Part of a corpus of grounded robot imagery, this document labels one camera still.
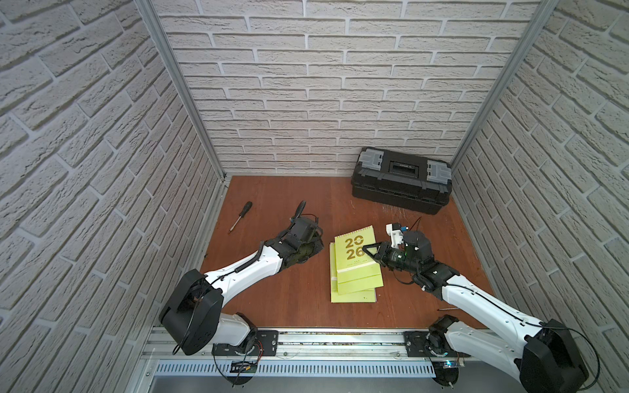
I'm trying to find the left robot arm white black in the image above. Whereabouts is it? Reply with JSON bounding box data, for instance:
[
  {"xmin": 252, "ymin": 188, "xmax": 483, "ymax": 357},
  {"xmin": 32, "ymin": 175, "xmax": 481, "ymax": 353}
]
[{"xmin": 159, "ymin": 201, "xmax": 324, "ymax": 355}]

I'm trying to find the perforated metal grille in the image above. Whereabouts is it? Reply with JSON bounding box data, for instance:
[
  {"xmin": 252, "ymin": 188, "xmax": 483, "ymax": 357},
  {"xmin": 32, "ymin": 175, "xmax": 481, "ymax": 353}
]
[{"xmin": 154, "ymin": 360, "xmax": 436, "ymax": 378}]

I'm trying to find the black grey toolbox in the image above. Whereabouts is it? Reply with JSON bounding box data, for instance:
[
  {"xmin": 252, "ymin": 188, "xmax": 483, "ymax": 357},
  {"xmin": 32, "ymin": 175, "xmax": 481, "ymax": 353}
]
[{"xmin": 351, "ymin": 147, "xmax": 452, "ymax": 215}]

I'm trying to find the green calendar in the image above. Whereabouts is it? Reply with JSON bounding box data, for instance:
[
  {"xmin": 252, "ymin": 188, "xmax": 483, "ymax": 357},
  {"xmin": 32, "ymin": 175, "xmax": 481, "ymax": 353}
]
[
  {"xmin": 334, "ymin": 225, "xmax": 383, "ymax": 296},
  {"xmin": 329, "ymin": 242, "xmax": 377, "ymax": 304}
]

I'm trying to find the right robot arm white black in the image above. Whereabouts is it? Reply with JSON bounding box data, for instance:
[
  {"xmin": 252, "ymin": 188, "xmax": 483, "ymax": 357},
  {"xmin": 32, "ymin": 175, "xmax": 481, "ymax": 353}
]
[{"xmin": 361, "ymin": 223, "xmax": 590, "ymax": 392}]

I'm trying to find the aluminium rail frame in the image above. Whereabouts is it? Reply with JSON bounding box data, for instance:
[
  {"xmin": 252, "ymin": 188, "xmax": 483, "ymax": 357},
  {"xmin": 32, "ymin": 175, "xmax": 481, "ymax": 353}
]
[{"xmin": 142, "ymin": 326, "xmax": 542, "ymax": 365}]

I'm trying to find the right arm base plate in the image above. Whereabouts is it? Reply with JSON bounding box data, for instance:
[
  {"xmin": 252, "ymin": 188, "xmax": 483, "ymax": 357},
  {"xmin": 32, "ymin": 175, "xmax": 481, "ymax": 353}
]
[{"xmin": 402, "ymin": 331, "xmax": 458, "ymax": 358}]

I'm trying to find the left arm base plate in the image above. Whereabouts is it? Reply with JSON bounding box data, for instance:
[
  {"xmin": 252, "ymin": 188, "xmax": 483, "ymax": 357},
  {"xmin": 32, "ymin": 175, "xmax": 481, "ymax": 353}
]
[{"xmin": 211, "ymin": 330, "xmax": 279, "ymax": 358}]

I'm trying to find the black screwdriver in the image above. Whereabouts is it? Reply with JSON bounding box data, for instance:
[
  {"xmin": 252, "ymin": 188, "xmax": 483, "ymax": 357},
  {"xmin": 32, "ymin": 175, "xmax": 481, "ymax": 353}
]
[{"xmin": 229, "ymin": 201, "xmax": 253, "ymax": 233}]

